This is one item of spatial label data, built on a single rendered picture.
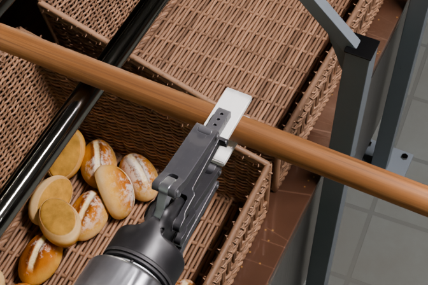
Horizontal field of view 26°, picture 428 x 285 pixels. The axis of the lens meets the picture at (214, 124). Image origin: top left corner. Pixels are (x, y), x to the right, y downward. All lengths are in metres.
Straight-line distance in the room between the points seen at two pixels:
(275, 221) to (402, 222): 0.77
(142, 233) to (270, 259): 0.75
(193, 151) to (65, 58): 0.22
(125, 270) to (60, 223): 0.71
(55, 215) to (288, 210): 0.41
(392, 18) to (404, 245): 0.62
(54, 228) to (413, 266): 1.04
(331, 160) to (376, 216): 1.41
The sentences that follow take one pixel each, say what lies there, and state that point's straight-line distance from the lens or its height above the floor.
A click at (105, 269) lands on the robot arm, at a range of 0.86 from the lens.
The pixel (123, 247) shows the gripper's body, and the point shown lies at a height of 1.23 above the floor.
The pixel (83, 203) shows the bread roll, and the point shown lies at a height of 0.65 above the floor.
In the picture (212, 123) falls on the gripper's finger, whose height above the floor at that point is 1.23.
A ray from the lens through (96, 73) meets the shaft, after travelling 1.03.
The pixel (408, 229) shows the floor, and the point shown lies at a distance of 2.36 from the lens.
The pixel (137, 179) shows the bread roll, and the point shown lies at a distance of 1.63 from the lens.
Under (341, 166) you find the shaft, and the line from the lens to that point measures 0.96.
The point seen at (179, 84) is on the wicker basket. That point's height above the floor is 0.78.
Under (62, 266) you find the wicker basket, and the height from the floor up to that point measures 0.59.
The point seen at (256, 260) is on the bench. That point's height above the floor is 0.58.
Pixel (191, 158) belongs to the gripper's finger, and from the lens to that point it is 0.90.
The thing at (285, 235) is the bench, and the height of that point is 0.58.
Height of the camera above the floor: 1.99
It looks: 53 degrees down
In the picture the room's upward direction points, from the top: straight up
